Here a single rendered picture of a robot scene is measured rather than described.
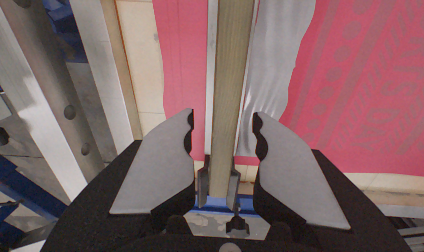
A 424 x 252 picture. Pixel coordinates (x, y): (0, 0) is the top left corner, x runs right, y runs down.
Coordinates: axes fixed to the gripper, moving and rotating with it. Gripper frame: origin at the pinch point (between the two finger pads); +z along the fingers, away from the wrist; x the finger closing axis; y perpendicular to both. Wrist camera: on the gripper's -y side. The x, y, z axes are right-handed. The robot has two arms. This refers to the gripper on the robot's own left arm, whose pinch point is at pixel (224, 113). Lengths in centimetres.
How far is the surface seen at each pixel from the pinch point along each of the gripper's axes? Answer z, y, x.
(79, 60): 20.4, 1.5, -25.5
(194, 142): 16.2, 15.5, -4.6
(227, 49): 6.0, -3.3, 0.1
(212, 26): 12.5, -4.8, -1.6
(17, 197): 19, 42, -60
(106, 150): 111, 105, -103
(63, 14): 81, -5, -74
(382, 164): 16.0, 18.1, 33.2
